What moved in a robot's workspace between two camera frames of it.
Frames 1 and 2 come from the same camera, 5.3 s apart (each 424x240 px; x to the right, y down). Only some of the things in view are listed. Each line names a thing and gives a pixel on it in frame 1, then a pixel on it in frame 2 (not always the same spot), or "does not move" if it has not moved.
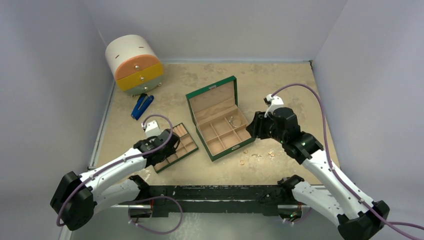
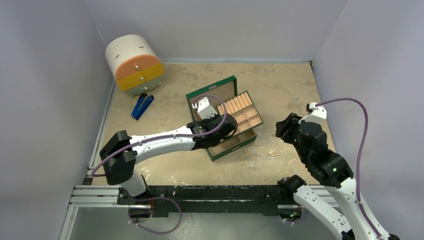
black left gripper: [169, 152] -> [206, 121]
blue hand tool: [142, 104] does not move
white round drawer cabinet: [135, 64] does not move
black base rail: [181, 200] does not move
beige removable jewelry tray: [186, 146] -> [242, 110]
